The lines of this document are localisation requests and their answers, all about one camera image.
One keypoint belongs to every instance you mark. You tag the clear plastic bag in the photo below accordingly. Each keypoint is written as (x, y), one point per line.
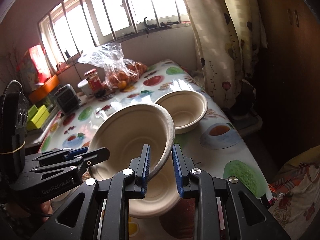
(110, 60)

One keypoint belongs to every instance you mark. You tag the floral blanket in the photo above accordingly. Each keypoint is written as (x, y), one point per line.
(297, 200)

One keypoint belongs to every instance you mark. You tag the heart-print curtain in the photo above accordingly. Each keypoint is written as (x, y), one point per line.
(225, 42)

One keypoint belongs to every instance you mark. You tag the orange round box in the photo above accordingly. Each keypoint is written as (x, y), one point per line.
(45, 88)

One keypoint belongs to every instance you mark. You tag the dark wooden wardrobe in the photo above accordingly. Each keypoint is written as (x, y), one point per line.
(287, 67)

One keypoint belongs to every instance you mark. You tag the dark metal hook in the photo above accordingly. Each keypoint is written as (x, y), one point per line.
(146, 22)

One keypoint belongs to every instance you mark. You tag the yellow-green box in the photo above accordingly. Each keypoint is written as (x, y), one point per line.
(32, 110)
(42, 113)
(33, 125)

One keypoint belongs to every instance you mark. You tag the dark cloth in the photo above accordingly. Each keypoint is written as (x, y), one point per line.
(243, 97)

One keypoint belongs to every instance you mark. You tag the small black device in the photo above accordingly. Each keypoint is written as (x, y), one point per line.
(67, 53)

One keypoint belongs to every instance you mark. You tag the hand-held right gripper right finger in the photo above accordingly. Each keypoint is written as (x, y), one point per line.
(178, 170)

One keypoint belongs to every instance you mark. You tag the pale plastic box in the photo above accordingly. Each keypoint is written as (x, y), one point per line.
(250, 126)

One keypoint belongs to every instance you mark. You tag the fruit-print tablecloth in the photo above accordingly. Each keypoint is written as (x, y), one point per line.
(225, 140)

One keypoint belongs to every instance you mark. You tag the small grey heater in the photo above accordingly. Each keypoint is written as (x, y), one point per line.
(66, 100)

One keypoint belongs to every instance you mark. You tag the barred window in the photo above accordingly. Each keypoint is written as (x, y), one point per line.
(112, 12)

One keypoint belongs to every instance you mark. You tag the glass jar with red label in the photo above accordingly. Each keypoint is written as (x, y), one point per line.
(94, 83)

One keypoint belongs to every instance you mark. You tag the white plastic tub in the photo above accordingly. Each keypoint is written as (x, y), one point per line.
(83, 87)

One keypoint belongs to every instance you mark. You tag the dried branches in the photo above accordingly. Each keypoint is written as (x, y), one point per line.
(12, 62)

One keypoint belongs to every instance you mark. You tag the person's left hand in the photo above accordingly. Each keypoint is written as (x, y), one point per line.
(46, 208)

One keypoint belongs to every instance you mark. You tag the red printed gift bag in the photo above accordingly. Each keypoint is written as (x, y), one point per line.
(35, 65)

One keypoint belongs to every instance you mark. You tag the pile of oranges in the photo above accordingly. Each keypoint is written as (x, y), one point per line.
(125, 77)

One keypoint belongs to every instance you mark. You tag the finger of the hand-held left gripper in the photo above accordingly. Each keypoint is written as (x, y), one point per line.
(76, 151)
(97, 155)

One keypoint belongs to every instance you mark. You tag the beige paper bowl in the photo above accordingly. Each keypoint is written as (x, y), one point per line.
(182, 110)
(130, 135)
(155, 202)

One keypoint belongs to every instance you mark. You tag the yellow rubber band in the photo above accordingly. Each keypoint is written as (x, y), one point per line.
(15, 150)

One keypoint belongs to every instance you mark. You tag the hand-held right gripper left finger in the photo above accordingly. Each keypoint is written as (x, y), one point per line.
(146, 170)

